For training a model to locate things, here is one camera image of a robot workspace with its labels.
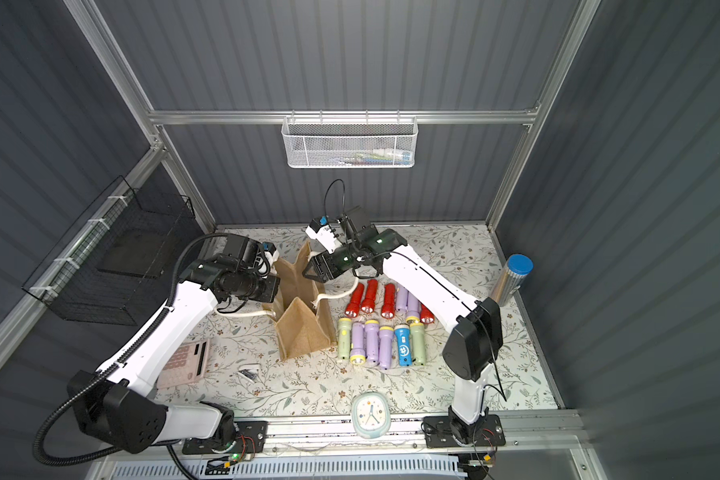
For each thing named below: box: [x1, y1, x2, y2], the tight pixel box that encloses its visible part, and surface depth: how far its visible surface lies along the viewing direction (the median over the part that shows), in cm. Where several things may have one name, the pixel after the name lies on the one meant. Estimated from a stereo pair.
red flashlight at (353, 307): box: [344, 282, 365, 318], surface depth 96 cm
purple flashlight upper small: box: [406, 292, 422, 323], surface depth 96 cm
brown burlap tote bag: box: [263, 240, 337, 362], surface depth 84 cm
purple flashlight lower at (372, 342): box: [365, 320, 379, 366], surface depth 88 cm
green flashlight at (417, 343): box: [410, 322, 425, 366], surface depth 89 cm
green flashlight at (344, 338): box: [338, 317, 352, 361], surface depth 89 cm
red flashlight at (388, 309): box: [380, 283, 396, 319], surface depth 98 cm
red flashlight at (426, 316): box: [420, 304, 435, 324], surface depth 94 cm
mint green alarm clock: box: [352, 392, 391, 440], surface depth 76 cm
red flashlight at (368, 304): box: [361, 279, 378, 314], surface depth 99 cm
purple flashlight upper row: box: [396, 286, 409, 311], surface depth 98 cm
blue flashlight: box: [394, 324, 413, 367], surface depth 88 cm
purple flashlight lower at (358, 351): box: [350, 321, 366, 365], surface depth 88 cm
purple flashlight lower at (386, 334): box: [379, 326, 394, 370], surface depth 88 cm
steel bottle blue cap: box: [491, 253, 535, 307], surface depth 86 cm
